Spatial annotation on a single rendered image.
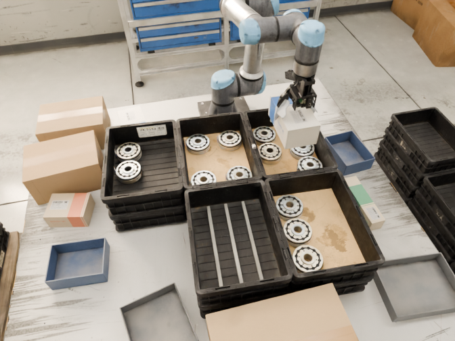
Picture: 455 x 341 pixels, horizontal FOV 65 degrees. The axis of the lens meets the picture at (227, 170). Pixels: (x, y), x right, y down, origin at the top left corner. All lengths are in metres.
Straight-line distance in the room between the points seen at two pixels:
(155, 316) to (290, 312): 0.48
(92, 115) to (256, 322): 1.21
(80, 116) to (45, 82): 2.01
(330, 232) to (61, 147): 1.17
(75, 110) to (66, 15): 2.36
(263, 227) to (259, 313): 0.35
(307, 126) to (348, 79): 2.39
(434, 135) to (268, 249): 1.47
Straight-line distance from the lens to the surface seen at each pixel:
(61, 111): 1.90
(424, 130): 2.46
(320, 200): 1.43
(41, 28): 4.25
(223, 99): 1.76
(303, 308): 1.14
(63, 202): 1.60
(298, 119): 1.27
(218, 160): 1.53
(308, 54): 1.12
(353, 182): 1.63
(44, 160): 1.68
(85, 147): 1.66
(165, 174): 1.50
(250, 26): 1.14
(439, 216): 2.17
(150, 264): 1.43
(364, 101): 3.38
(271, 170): 1.50
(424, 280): 1.54
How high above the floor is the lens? 1.95
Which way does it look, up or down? 49 degrees down
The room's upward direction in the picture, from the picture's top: 1 degrees counter-clockwise
